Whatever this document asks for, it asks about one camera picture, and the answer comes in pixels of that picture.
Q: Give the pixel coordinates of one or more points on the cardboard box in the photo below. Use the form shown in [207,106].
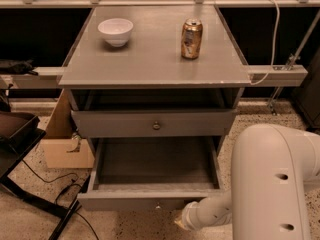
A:
[63,146]

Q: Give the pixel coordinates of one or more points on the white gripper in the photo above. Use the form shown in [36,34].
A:
[190,216]

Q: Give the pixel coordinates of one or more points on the white ceramic bowl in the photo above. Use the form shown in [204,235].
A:
[116,31]

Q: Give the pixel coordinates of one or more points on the metal railing frame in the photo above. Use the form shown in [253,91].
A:
[276,74]

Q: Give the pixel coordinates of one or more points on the gold soda can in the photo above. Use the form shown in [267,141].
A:
[191,38]

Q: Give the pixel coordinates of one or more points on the black object on rail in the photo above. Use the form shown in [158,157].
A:
[17,67]

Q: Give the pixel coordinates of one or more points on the grey top drawer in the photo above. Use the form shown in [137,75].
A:
[167,123]

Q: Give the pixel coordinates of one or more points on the grey drawer cabinet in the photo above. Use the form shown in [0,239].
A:
[153,71]

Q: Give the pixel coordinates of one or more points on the black chair base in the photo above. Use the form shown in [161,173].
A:
[19,134]

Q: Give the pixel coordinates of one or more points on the grey drawer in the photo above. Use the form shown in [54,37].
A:
[167,123]
[132,174]

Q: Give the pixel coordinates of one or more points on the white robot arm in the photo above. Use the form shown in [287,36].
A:
[272,167]

